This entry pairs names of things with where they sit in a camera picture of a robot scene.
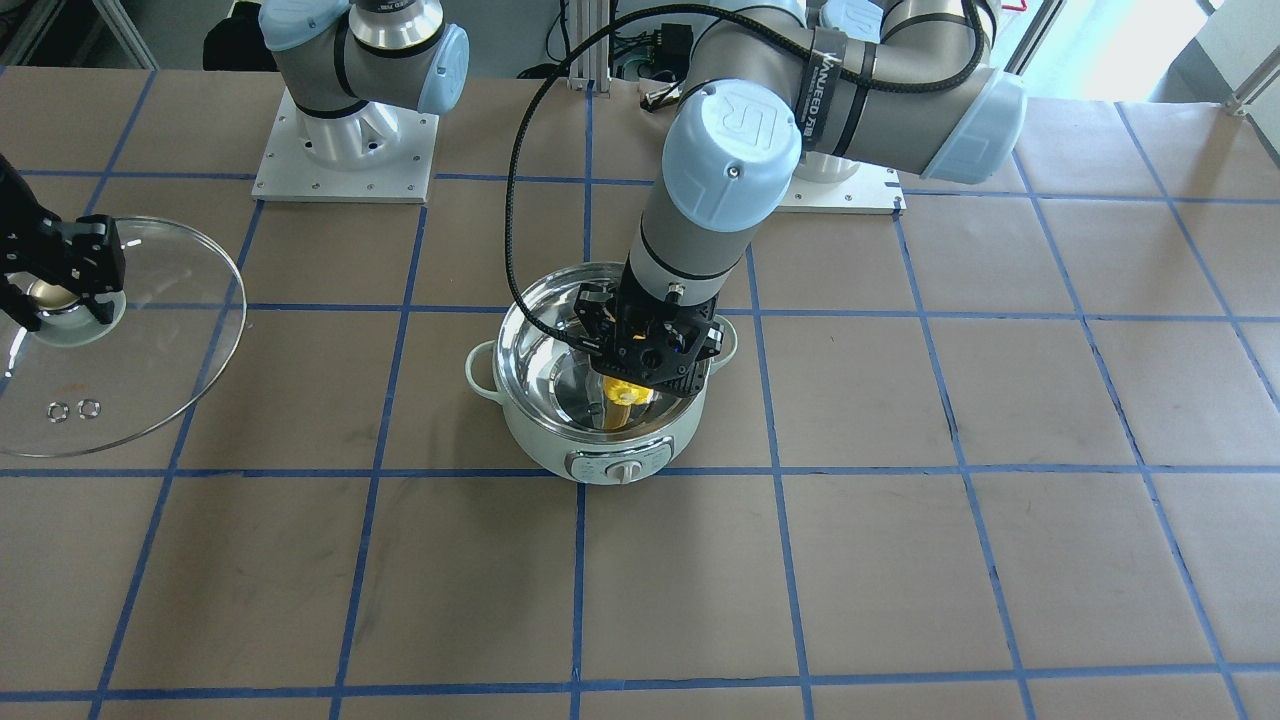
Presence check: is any black braided cable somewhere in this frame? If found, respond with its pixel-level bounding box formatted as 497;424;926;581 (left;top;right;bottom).
506;0;986;346

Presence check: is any yellow corn cob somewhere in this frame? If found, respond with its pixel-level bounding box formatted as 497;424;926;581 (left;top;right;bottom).
602;375;660;432

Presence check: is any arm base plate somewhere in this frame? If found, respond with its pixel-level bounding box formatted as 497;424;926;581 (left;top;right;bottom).
777;152;906;215
251;92;439;205

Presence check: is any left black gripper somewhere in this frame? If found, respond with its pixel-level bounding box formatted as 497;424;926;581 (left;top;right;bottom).
575;281;726;396

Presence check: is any aluminium frame post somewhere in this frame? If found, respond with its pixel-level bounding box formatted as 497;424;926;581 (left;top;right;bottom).
567;1;614;95

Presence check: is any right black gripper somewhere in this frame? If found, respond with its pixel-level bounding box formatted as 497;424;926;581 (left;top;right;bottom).
1;158;125;332

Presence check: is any glass pot lid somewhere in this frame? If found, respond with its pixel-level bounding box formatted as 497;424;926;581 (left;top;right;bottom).
1;217;247;457

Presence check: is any white electric cooking pot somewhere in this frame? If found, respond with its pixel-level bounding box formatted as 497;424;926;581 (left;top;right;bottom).
463;263;737;486

